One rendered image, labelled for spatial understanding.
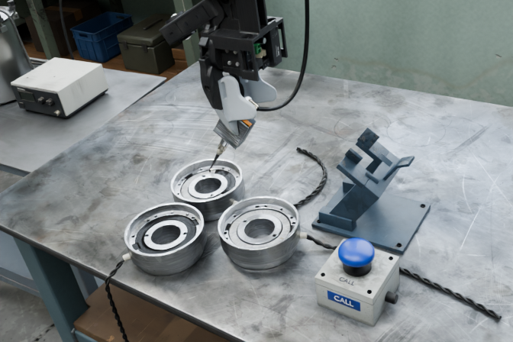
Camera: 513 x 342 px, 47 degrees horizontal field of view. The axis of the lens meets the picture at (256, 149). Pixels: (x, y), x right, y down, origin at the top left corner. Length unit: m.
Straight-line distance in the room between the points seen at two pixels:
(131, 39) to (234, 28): 2.00
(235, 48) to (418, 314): 0.36
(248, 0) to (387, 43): 1.80
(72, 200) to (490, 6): 1.68
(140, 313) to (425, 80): 1.67
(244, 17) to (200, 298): 0.34
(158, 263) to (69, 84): 0.80
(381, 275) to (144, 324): 0.53
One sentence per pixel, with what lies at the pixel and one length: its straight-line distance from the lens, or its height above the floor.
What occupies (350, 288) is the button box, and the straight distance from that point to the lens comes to 0.66.
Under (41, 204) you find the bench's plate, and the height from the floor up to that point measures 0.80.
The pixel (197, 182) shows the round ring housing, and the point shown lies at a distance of 0.87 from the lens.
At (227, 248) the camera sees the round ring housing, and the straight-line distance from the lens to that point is 0.74.
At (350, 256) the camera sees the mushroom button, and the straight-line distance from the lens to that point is 0.65.
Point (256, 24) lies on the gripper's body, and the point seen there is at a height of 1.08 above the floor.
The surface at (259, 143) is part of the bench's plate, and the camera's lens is 0.99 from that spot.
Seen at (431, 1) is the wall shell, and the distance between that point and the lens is 2.32.
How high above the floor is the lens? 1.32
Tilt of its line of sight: 33 degrees down
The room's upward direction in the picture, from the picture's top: 9 degrees counter-clockwise
